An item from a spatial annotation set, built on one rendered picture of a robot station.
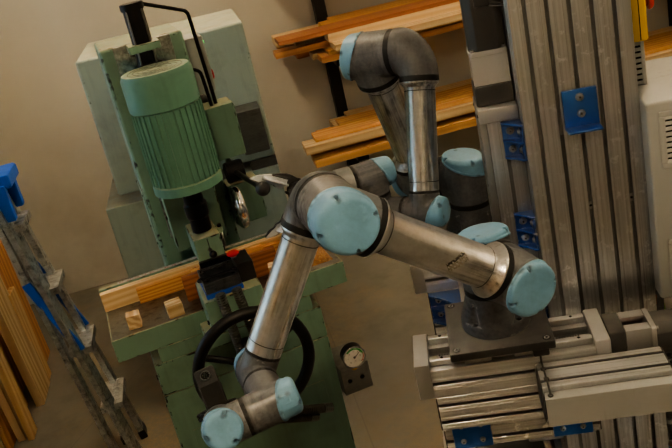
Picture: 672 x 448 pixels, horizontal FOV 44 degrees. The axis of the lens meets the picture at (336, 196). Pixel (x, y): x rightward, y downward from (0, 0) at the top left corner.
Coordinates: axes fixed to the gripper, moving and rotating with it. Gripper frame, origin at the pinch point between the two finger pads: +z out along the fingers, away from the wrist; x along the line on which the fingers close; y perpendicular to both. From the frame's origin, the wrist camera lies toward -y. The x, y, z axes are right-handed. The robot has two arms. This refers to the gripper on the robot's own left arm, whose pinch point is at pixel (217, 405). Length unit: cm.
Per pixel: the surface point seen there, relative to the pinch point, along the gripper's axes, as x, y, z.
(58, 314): -39, -43, 97
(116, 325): -15.6, -26.7, 21.3
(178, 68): 21, -75, -2
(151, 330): -7.9, -21.9, 15.0
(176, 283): 1.5, -31.1, 27.7
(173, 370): -7.0, -10.9, 20.9
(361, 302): 72, -3, 184
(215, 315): 7.3, -18.8, 6.0
